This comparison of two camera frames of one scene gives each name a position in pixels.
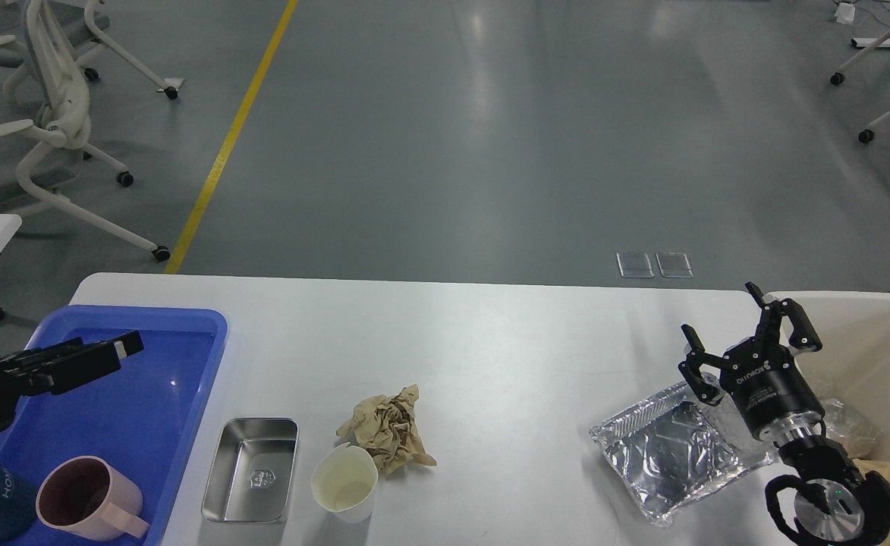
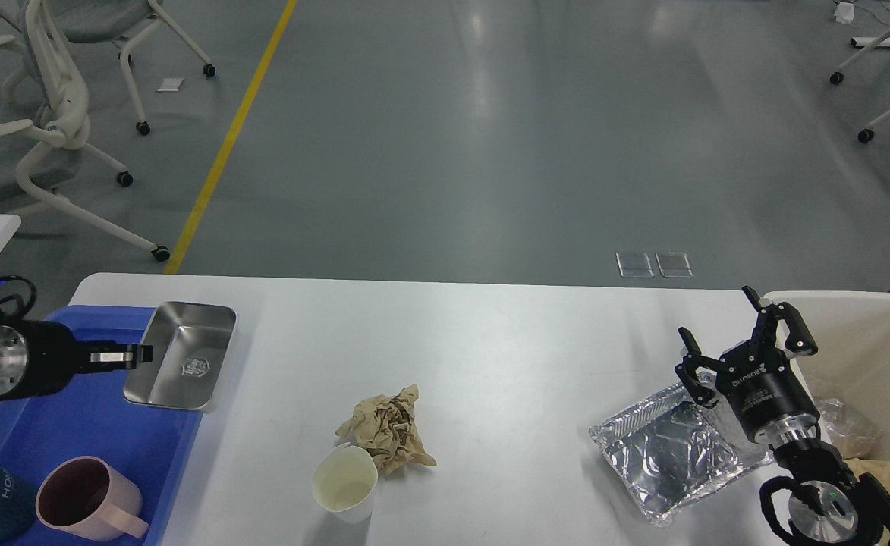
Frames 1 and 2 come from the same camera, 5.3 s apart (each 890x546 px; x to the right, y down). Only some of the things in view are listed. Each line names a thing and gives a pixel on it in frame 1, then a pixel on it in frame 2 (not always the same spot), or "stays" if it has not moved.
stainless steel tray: (251, 471) to (190, 343)
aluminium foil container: (672, 446) stays
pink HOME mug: (83, 495) stays
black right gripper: (765, 382) stays
